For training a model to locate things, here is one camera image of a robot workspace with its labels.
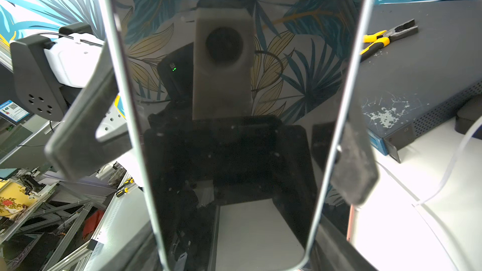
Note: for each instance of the black phone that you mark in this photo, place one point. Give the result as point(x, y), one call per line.
point(468, 114)
point(235, 109)

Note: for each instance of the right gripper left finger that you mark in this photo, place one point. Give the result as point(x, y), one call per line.
point(74, 149)

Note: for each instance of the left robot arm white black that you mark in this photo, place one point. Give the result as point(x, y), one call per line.
point(68, 77)

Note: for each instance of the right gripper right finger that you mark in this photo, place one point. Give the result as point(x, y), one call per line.
point(354, 174)

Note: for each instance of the dark grey network switch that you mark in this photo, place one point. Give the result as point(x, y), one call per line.
point(415, 84)

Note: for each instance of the pink case phone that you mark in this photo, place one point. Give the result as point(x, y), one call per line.
point(351, 223)

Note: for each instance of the yellow black pliers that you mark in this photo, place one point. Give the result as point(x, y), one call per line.
point(381, 39)

